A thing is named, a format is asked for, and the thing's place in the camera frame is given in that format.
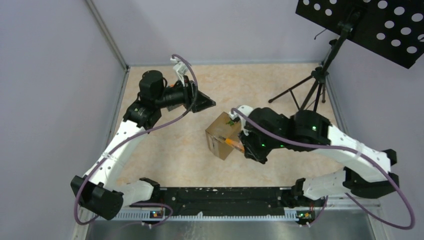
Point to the black perforated stand tray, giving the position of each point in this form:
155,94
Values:
392,29

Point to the aluminium frame rail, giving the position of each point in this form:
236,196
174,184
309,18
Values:
111,43

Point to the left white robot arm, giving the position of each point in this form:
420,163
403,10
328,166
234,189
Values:
97,190

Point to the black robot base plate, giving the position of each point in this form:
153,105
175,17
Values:
231,201

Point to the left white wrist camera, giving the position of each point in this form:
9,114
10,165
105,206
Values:
179,68

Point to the grey slotted cable duct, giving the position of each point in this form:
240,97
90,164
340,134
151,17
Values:
145,216

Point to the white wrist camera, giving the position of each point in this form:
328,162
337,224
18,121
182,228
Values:
246,111
179,68

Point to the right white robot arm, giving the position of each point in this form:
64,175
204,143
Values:
365,172

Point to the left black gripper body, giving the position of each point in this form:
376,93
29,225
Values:
182,95

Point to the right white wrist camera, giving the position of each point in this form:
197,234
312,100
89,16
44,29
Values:
246,111

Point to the brown cardboard express box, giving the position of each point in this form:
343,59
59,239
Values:
222,127

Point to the orange utility knife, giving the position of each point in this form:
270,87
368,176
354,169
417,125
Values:
235,144

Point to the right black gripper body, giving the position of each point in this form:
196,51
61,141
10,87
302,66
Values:
260,148

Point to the black tripod stand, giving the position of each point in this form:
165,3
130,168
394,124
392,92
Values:
319,74

